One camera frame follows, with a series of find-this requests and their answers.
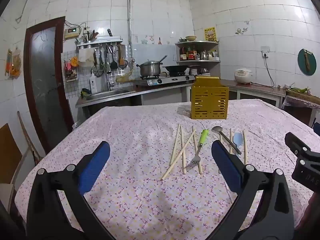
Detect steel pot with lid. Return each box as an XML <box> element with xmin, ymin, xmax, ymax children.
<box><xmin>136</xmin><ymin>55</ymin><xmax>167</xmax><ymax>77</ymax></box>

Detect row of condiment bottles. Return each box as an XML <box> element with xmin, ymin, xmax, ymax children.
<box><xmin>179</xmin><ymin>45</ymin><xmax>219</xmax><ymax>61</ymax></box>

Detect grey vertical wall pipe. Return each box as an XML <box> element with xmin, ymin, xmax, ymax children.
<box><xmin>127</xmin><ymin>0</ymin><xmax>133</xmax><ymax>57</ymax></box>

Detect grey metal spoon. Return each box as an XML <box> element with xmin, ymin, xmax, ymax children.
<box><xmin>212</xmin><ymin>126</ymin><xmax>242</xmax><ymax>155</ymax></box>

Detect light blue spoon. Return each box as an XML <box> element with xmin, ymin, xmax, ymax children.
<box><xmin>232</xmin><ymin>133</ymin><xmax>243</xmax><ymax>156</ymax></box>

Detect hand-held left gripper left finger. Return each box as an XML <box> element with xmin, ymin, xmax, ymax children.
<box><xmin>26</xmin><ymin>141</ymin><xmax>118</xmax><ymax>240</ymax></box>

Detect green-handled metal fork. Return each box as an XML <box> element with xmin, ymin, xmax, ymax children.
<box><xmin>185</xmin><ymin>129</ymin><xmax>210</xmax><ymax>169</ymax></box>

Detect brown side counter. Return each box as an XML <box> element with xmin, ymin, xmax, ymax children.
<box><xmin>220</xmin><ymin>79</ymin><xmax>286</xmax><ymax>107</ymax></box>

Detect steel sink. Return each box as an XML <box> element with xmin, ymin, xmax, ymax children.
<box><xmin>86</xmin><ymin>89</ymin><xmax>130</xmax><ymax>100</ymax></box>

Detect white rice cooker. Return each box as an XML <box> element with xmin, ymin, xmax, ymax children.
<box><xmin>234</xmin><ymin>69</ymin><xmax>253</xmax><ymax>85</ymax></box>

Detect orange hanging bag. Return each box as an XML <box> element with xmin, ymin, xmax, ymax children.
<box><xmin>5</xmin><ymin>48</ymin><xmax>22</xmax><ymax>80</ymax></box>

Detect white hanging plastic bag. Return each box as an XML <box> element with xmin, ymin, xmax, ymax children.
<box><xmin>78</xmin><ymin>48</ymin><xmax>95</xmax><ymax>67</ymax></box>

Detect yellow perforated utensil holder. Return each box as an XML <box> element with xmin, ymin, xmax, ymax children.
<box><xmin>190</xmin><ymin>76</ymin><xmax>230</xmax><ymax>119</ymax></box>

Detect round green hanging board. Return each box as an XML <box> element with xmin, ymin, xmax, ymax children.
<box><xmin>297</xmin><ymin>49</ymin><xmax>317</xmax><ymax>76</ymax></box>

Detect steel kitchen counter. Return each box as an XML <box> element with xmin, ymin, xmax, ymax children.
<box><xmin>75</xmin><ymin>80</ymin><xmax>196</xmax><ymax>117</ymax></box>

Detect beige wall control box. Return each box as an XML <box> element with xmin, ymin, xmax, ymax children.
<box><xmin>64</xmin><ymin>27</ymin><xmax>79</xmax><ymax>40</ymax></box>

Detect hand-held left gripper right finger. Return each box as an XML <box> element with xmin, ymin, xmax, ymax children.
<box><xmin>205</xmin><ymin>140</ymin><xmax>295</xmax><ymax>240</ymax></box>

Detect black wok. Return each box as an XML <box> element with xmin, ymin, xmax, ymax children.
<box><xmin>162</xmin><ymin>65</ymin><xmax>200</xmax><ymax>73</ymax></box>

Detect white soap bottle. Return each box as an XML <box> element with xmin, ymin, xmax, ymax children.
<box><xmin>89</xmin><ymin>72</ymin><xmax>97</xmax><ymax>93</ymax></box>

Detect green chili peppers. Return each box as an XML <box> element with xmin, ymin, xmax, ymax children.
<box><xmin>287</xmin><ymin>86</ymin><xmax>311</xmax><ymax>93</ymax></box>

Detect wooden chair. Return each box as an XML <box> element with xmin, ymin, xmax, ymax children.
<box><xmin>0</xmin><ymin>111</ymin><xmax>40</xmax><ymax>207</ymax></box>

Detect grey corner shelf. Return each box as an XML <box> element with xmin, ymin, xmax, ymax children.
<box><xmin>175</xmin><ymin>41</ymin><xmax>221</xmax><ymax>77</ymax></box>

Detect steel gas stove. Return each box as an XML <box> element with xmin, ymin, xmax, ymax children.
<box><xmin>132</xmin><ymin>75</ymin><xmax>196</xmax><ymax>87</ymax></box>

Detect steel wall utensil rack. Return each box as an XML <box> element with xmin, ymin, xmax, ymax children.
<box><xmin>76</xmin><ymin>36</ymin><xmax>123</xmax><ymax>48</ymax></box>

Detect black power cable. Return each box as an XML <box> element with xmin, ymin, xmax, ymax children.
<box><xmin>251</xmin><ymin>52</ymin><xmax>277</xmax><ymax>88</ymax></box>

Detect white wire grid panel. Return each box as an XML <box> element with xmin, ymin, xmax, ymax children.
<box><xmin>61</xmin><ymin>51</ymin><xmax>81</xmax><ymax>98</ymax></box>

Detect wooden cutting board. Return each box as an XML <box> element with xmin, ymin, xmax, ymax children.
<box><xmin>285</xmin><ymin>89</ymin><xmax>320</xmax><ymax>104</ymax></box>

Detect yellow hose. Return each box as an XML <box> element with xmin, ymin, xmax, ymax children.
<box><xmin>116</xmin><ymin>69</ymin><xmax>135</xmax><ymax>83</ymax></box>

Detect brown frosted glass door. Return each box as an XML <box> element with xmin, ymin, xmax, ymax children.
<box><xmin>24</xmin><ymin>16</ymin><xmax>74</xmax><ymax>155</ymax></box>

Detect wire mesh strainer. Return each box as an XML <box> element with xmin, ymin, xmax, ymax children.
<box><xmin>91</xmin><ymin>64</ymin><xmax>103</xmax><ymax>77</ymax></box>

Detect pink floral tablecloth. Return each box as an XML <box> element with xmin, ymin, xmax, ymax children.
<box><xmin>14</xmin><ymin>99</ymin><xmax>320</xmax><ymax>240</ymax></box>

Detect yellow wall poster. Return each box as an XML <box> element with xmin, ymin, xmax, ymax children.
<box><xmin>204</xmin><ymin>27</ymin><xmax>216</xmax><ymax>42</ymax></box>

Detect black hanging ladle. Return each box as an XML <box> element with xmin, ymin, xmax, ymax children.
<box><xmin>109</xmin><ymin>44</ymin><xmax>118</xmax><ymax>70</ymax></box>

